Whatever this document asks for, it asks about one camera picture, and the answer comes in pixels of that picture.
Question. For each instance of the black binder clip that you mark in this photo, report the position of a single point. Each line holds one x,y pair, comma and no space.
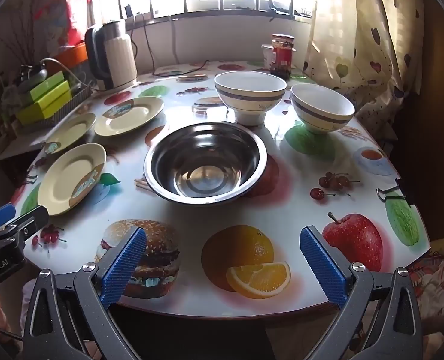
307,11
391,195

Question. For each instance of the cream yellow plate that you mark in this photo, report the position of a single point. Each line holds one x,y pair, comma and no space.
66,180
71,131
139,114

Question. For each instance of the orange box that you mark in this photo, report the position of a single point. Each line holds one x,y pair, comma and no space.
75,54

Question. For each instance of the white blue-striped ceramic bowl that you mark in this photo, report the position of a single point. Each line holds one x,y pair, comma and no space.
244,103
319,120

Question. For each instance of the stainless steel bowl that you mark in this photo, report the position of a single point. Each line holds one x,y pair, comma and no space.
177,157

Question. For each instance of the dark grey gadget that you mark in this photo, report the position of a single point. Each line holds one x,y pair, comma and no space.
34,73

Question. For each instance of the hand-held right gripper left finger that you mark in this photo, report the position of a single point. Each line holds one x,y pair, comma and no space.
126,266

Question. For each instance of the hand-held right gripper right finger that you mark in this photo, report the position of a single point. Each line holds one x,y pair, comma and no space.
321,266

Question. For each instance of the red-lidded glass jar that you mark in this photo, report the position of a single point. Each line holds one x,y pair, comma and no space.
282,56

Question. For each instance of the black window latch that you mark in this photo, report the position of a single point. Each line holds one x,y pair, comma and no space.
275,5

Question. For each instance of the woven basket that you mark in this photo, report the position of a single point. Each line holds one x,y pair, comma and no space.
62,114

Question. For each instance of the brown wooden cabinet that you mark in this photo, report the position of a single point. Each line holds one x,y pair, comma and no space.
439,101

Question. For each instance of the red printed bag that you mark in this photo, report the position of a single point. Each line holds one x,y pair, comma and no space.
75,7

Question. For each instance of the white electric kettle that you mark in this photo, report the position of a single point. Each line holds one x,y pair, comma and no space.
120,60

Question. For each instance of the dried branches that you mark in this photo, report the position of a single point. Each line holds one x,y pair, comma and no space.
19,45

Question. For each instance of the cream heart-print curtain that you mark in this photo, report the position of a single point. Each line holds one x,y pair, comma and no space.
364,45

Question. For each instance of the floral printed cloth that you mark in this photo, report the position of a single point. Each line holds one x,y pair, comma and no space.
439,281

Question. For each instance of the white plastic tub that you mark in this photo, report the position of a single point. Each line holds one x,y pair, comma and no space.
267,58

